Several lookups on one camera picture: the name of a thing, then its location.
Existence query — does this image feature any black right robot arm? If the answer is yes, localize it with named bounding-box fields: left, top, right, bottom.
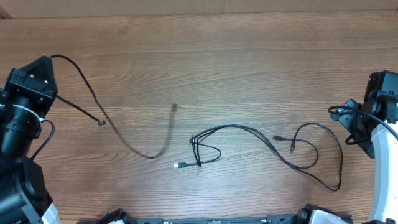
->
left=328, top=70, right=397, bottom=223

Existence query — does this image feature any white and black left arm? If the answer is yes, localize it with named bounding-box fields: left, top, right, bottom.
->
left=1, top=55, right=60, bottom=224

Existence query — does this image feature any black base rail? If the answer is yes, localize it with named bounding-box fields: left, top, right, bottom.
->
left=77, top=203, right=354, bottom=224

